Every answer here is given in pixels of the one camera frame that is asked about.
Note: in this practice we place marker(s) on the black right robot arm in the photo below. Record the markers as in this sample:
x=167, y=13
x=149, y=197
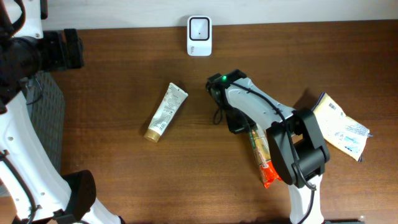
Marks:
x=297, y=148

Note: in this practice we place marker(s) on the white barcode scanner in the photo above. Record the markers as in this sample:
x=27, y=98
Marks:
x=199, y=36

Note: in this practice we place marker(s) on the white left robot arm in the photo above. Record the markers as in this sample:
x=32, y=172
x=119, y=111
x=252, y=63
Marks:
x=39, y=192

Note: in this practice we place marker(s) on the white tube with gold cap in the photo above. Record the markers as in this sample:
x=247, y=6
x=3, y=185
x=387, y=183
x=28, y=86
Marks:
x=171, y=102

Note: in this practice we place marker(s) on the orange spaghetti packet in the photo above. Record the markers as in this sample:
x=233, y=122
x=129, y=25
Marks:
x=262, y=155

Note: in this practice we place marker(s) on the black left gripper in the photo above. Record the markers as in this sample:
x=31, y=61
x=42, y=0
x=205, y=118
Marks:
x=72, y=48

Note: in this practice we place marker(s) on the grey plastic basket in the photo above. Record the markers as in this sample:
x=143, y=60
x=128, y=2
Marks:
x=46, y=109

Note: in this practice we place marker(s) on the yellow white snack bag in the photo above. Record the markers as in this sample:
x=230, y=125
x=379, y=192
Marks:
x=340, y=130

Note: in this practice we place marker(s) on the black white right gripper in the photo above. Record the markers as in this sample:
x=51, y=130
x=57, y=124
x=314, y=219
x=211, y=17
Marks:
x=237, y=125

